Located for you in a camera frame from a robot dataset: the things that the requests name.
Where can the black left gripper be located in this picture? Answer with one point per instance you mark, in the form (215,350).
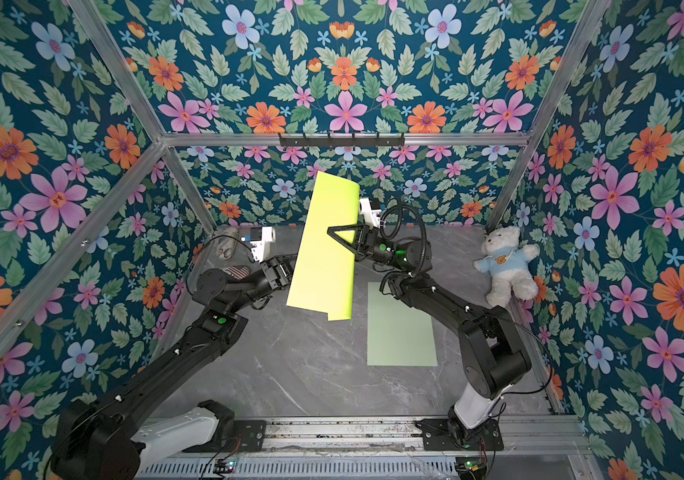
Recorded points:
(276,274)

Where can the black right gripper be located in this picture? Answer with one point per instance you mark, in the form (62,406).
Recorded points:
(360,238)

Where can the bright lime green paper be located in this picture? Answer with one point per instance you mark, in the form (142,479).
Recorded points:
(323,279)

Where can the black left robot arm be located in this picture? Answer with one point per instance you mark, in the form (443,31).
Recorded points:
(108,438)

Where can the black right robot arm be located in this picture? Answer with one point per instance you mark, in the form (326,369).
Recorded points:
(493,355)

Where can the pale green paper sheet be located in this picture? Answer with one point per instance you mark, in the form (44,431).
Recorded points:
(397,335)

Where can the white teddy bear blue shirt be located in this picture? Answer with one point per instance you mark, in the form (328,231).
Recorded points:
(507,263)

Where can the left small circuit board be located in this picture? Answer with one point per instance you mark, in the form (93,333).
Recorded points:
(224,467)

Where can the small circuit board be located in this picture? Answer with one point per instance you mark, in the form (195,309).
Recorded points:
(224,467)
(470,469)

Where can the right small circuit board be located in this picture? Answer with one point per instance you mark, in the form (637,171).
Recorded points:
(470,469)

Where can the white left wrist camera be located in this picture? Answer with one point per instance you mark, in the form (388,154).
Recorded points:
(259,240)

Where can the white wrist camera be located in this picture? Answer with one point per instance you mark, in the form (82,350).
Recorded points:
(259,240)
(371,211)

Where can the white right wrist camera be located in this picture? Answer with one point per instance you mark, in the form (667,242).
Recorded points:
(371,211)

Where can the black hook rail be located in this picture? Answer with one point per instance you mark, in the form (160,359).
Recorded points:
(330,141)

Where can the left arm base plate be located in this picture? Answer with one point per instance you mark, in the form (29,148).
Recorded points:
(242,435)

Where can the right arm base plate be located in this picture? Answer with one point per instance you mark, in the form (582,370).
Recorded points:
(444,434)

